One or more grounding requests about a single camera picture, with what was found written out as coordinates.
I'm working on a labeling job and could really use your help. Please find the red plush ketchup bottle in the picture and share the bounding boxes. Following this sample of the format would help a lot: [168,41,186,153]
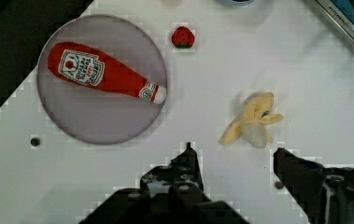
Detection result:
[47,42,167,105]

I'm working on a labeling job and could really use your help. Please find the red plush strawberry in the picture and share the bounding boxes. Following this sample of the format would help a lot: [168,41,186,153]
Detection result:
[171,26,195,49]

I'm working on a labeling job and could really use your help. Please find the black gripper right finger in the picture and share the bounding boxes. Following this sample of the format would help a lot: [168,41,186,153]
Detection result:
[273,147,354,224]

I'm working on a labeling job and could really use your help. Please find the grey round plate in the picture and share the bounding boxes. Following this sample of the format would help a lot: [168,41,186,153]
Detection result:
[37,15,167,145]

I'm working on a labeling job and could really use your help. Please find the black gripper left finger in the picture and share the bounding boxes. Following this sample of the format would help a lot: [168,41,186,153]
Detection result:
[79,144,249,224]

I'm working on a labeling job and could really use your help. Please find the yellow plush peeled banana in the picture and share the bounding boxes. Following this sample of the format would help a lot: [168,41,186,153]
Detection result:
[219,92,284,149]

